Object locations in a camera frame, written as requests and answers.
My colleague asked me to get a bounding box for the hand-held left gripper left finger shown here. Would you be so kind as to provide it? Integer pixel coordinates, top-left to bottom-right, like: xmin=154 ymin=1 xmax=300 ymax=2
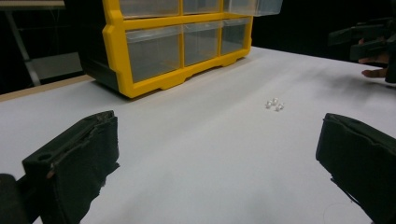
xmin=21 ymin=110 xmax=120 ymax=224

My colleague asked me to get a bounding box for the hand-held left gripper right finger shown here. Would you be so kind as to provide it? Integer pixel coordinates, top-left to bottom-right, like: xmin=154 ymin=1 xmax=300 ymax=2
xmin=316 ymin=113 xmax=396 ymax=224

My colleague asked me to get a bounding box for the clear plastic drawer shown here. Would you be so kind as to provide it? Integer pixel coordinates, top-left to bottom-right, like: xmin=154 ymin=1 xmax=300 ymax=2
xmin=223 ymin=0 xmax=284 ymax=17

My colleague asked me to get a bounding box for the yellow black drawer organizer cabinet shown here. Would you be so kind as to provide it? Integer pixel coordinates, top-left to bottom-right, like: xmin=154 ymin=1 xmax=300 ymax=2
xmin=78 ymin=0 xmax=255 ymax=99

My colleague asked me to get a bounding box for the set of clear organizer drawers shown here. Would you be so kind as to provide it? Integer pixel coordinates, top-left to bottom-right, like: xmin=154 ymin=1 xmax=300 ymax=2
xmin=120 ymin=0 xmax=251 ymax=83

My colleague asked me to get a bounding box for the grey metal frame table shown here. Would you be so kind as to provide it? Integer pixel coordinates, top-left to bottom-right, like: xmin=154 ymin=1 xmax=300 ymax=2
xmin=0 ymin=0 xmax=84 ymax=88

